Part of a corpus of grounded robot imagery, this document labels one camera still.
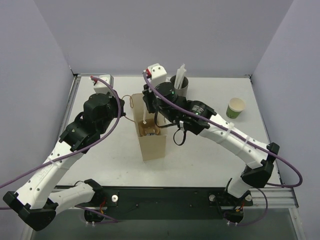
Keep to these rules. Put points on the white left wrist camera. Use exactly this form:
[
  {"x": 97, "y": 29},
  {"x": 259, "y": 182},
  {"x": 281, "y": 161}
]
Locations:
[{"x": 99, "y": 83}]

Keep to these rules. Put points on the white wrapped straws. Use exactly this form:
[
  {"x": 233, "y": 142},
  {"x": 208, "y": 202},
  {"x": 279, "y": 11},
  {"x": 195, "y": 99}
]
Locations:
[{"x": 180, "y": 75}]

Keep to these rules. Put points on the grey cylindrical straw holder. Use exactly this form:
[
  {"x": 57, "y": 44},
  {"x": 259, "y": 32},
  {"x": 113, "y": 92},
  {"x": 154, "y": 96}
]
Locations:
[{"x": 184, "y": 89}]

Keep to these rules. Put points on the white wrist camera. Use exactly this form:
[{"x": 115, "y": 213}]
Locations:
[
  {"x": 99, "y": 83},
  {"x": 157, "y": 74}
]

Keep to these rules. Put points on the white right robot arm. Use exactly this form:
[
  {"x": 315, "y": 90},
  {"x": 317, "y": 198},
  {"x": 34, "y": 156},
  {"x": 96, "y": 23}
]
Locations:
[{"x": 258, "y": 157}]

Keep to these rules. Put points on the single brown pulp carrier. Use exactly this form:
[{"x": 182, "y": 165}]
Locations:
[{"x": 149, "y": 127}]

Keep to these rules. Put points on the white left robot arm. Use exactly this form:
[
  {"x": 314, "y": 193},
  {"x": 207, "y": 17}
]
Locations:
[{"x": 35, "y": 202}]

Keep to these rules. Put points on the single white straw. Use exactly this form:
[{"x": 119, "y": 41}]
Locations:
[{"x": 144, "y": 117}]

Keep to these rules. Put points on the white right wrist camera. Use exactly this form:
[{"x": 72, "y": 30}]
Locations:
[{"x": 157, "y": 74}]

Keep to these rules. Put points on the brown paper takeout bag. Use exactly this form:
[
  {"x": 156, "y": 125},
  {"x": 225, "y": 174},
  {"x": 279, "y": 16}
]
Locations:
[{"x": 151, "y": 147}]

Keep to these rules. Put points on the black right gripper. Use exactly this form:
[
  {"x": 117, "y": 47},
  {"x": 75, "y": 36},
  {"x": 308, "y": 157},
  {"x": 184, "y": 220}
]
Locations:
[{"x": 149, "y": 101}]

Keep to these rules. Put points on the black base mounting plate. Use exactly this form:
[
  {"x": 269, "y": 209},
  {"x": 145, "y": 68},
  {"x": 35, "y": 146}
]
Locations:
[{"x": 162, "y": 212}]

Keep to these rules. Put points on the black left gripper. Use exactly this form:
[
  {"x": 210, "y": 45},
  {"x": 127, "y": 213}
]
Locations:
[{"x": 119, "y": 107}]

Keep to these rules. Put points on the aluminium frame rail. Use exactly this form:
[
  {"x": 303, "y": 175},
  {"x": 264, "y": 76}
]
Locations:
[{"x": 191, "y": 197}]

